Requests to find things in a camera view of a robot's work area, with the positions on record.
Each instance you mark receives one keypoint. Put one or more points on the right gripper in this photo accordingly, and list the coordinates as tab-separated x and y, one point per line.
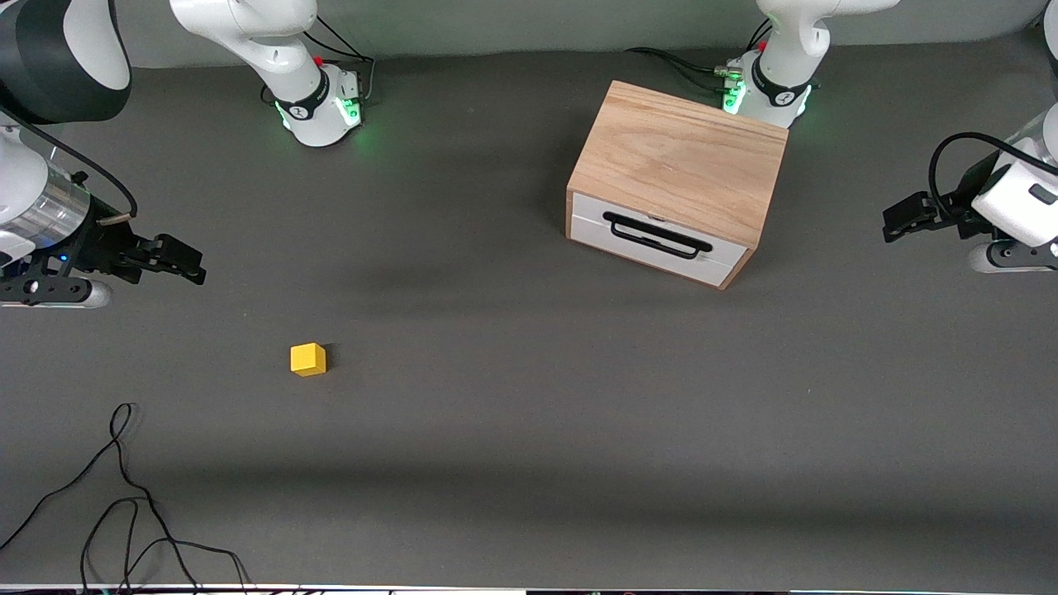
106	249

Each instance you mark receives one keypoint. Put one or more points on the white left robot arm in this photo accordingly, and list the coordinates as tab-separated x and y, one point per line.
777	83

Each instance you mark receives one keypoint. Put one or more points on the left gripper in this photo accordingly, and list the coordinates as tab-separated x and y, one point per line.
950	211

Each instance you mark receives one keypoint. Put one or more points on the wooden drawer cabinet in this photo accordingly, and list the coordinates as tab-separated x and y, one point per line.
678	157

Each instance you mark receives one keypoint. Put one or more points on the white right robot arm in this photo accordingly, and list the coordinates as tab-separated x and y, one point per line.
314	107

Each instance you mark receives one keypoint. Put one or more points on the yellow cube block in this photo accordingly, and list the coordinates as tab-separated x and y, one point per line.
307	360

